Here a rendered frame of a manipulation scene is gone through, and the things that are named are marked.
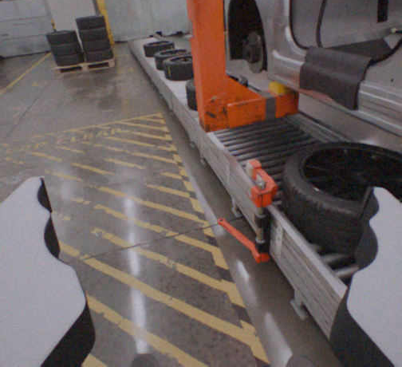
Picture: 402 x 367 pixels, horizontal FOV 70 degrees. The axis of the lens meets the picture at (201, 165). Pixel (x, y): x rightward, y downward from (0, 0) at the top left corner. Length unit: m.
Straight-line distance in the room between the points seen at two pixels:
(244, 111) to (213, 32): 0.52
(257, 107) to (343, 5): 0.81
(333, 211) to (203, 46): 1.09
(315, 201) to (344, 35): 1.23
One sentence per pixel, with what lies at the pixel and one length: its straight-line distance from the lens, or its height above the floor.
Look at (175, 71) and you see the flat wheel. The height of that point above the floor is 0.40.
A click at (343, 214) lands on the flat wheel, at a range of 1.31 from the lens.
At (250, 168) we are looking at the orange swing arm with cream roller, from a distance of 1.56.
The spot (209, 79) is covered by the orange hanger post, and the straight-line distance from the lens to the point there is 1.79.
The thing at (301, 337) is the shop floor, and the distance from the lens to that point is 1.51.
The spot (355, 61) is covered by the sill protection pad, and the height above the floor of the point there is 0.98.
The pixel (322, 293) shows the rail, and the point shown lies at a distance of 1.26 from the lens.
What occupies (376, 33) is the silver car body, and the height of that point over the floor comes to 0.97.
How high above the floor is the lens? 1.30
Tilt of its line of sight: 31 degrees down
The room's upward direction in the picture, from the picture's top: 6 degrees counter-clockwise
